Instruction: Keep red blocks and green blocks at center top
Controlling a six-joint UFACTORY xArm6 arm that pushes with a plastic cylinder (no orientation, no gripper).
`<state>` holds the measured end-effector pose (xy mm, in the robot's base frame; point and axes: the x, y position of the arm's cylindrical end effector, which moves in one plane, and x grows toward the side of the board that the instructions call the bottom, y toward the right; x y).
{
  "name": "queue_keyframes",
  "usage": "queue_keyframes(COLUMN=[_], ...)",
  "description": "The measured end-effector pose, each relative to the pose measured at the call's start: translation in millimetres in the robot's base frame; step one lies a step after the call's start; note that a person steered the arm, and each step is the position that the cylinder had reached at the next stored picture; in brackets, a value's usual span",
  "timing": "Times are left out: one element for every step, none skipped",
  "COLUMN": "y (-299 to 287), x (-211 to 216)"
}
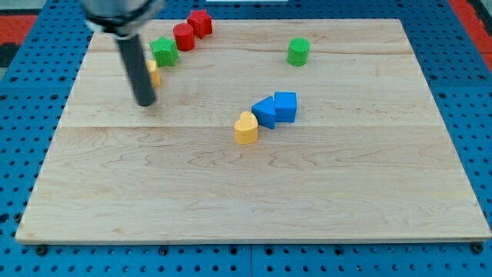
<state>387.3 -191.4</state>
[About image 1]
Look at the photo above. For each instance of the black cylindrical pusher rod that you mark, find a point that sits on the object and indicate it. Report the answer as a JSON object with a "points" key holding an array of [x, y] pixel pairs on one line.
{"points": [[133, 57]]}

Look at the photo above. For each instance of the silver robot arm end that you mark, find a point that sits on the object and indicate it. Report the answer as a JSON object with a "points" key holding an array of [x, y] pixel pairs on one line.
{"points": [[120, 18]]}

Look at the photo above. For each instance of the yellow heart block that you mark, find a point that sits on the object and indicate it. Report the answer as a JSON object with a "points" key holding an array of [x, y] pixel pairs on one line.
{"points": [[246, 128]]}

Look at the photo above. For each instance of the blue triangle block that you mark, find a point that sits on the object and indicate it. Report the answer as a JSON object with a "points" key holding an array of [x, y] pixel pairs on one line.
{"points": [[265, 113]]}

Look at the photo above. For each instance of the blue cube block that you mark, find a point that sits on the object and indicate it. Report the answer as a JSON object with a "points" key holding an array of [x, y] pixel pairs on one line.
{"points": [[285, 104]]}

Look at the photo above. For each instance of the wooden board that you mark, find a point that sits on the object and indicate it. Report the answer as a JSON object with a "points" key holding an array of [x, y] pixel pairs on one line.
{"points": [[367, 159]]}

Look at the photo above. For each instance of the green cylinder block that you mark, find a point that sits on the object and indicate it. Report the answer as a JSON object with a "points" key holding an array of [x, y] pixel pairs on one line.
{"points": [[298, 50]]}

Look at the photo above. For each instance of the yellow block behind rod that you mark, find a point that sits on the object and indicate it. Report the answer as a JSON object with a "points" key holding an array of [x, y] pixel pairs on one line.
{"points": [[153, 72]]}

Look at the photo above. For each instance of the green star block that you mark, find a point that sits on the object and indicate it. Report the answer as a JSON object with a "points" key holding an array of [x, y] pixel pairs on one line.
{"points": [[164, 51]]}

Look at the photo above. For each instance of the red cylinder block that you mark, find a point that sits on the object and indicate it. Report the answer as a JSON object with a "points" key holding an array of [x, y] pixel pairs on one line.
{"points": [[184, 37]]}

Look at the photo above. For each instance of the red star block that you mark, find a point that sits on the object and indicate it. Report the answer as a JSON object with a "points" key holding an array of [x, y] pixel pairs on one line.
{"points": [[201, 22]]}

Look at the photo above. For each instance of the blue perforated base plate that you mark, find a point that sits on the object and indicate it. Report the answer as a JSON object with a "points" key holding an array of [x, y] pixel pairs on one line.
{"points": [[39, 78]]}

